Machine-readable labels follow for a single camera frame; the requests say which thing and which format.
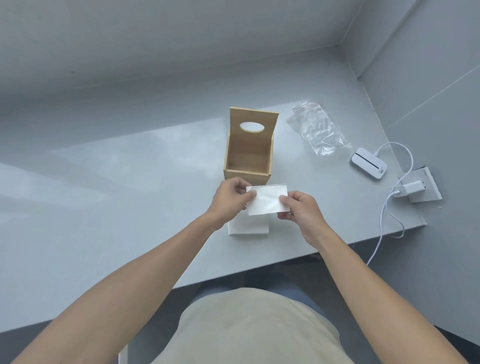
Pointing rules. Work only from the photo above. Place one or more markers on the person's right hand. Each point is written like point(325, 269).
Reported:
point(305, 217)

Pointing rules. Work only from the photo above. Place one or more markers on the person's left hand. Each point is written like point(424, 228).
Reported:
point(225, 202)

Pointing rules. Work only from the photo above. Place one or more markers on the person's right thumb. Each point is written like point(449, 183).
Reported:
point(285, 215)

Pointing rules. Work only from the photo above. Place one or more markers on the person's left thumb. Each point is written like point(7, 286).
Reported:
point(250, 196)

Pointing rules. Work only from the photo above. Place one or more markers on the white tissue packet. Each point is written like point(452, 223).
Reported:
point(267, 200)

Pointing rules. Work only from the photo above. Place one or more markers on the person's left forearm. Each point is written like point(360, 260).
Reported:
point(123, 300)

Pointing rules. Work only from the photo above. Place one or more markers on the person's right forearm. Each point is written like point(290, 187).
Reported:
point(378, 303)

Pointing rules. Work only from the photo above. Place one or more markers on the stack of white tissues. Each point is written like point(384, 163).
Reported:
point(249, 225)

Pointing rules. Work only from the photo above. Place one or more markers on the wooden tissue box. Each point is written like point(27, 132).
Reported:
point(248, 157)

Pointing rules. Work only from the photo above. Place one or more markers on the clear plastic bag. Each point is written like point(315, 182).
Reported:
point(317, 127)

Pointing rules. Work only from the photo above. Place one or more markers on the white portable router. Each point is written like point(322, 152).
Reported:
point(368, 163)

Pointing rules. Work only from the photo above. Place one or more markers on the beige shirt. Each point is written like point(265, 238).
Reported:
point(255, 330)

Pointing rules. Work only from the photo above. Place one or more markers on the white charger plug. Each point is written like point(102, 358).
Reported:
point(410, 188)

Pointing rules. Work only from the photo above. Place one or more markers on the white wall socket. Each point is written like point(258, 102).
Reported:
point(429, 185)

